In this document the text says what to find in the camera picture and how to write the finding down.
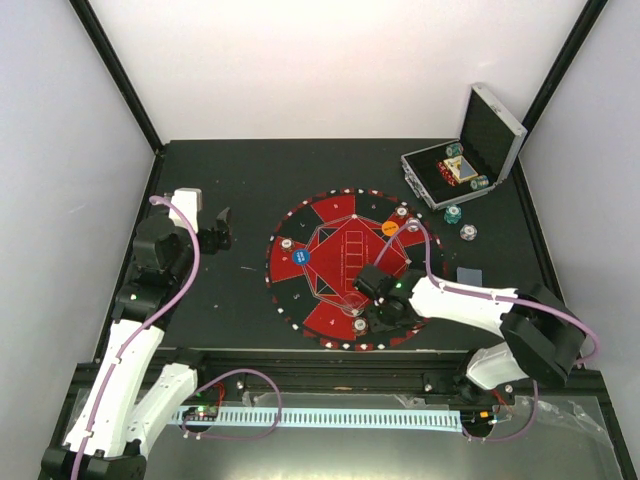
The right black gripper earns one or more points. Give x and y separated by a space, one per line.
378 327

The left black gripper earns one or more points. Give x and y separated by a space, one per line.
211 244

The clear round dealer button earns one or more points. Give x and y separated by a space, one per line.
353 304

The brown chip stack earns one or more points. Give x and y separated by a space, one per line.
401 212
287 245

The blue small blind button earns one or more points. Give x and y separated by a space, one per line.
301 257

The orange big blind button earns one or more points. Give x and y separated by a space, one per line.
389 228

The blue card deck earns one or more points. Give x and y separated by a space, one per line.
469 276

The grey white chip stack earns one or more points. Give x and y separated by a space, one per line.
468 232

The green chip stack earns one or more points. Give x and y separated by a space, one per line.
452 214
454 150

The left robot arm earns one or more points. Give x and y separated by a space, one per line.
118 425

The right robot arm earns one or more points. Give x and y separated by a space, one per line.
540 338

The round red black poker mat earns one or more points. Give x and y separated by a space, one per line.
342 231

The red dice in case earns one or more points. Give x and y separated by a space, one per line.
446 174

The pyramid card box in case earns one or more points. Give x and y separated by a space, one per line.
461 170

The green chip stack case front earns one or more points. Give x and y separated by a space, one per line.
479 183

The green chip stack in case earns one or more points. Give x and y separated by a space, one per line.
454 150

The aluminium poker case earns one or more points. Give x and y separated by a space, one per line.
492 138

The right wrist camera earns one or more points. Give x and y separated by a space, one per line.
373 282

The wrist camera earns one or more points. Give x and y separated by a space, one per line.
373 282
189 202

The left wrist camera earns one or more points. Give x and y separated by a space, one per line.
189 202

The white slotted cable duct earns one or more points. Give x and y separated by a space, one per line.
234 416

